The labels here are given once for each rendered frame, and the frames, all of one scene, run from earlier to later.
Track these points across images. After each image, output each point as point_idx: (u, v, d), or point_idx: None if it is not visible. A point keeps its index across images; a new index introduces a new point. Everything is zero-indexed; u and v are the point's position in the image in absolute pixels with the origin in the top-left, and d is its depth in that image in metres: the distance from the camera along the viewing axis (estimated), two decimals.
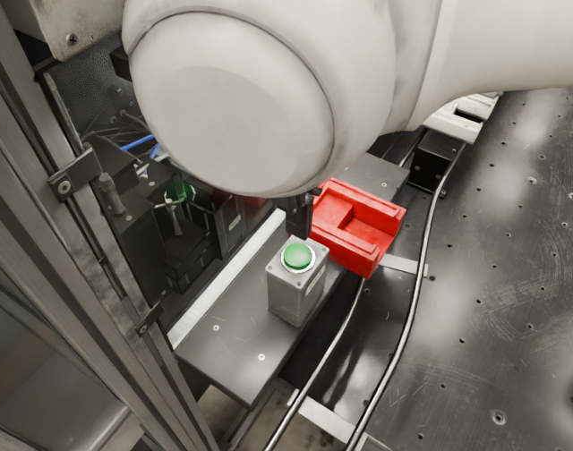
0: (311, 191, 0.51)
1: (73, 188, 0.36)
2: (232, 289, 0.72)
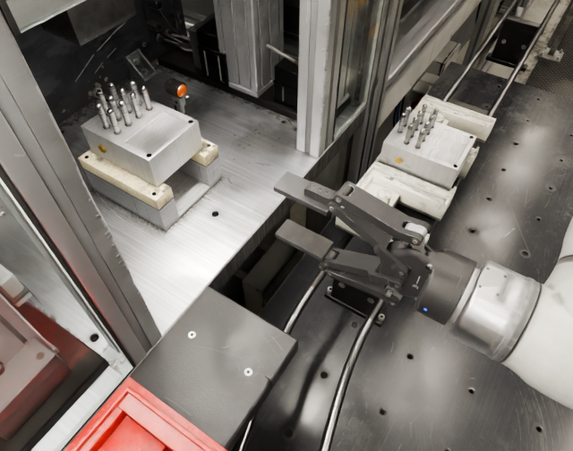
0: (326, 259, 0.56)
1: None
2: None
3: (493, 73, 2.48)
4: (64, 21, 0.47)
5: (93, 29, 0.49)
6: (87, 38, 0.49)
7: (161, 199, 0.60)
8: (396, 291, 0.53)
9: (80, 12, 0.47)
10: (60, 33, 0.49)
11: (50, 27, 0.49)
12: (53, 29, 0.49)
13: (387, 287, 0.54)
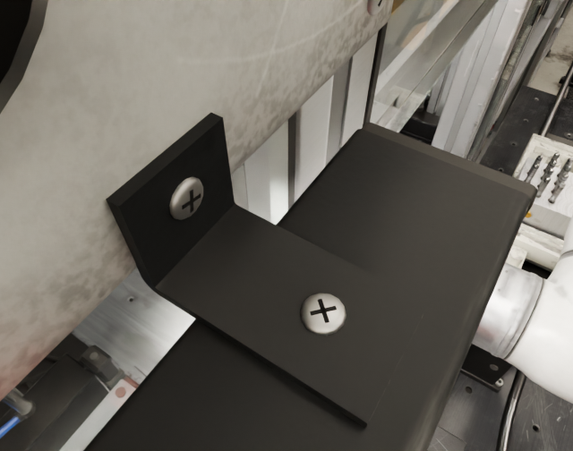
0: None
1: None
2: None
3: (532, 86, 2.41)
4: None
5: None
6: None
7: None
8: None
9: None
10: None
11: None
12: None
13: None
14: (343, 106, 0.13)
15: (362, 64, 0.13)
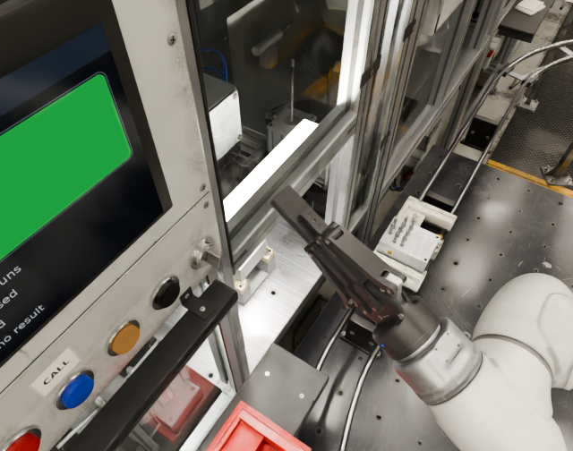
0: (315, 247, 0.54)
1: None
2: None
3: None
4: None
5: None
6: None
7: (244, 289, 0.99)
8: None
9: None
10: None
11: None
12: None
13: None
14: (221, 264, 0.59)
15: (224, 256, 0.59)
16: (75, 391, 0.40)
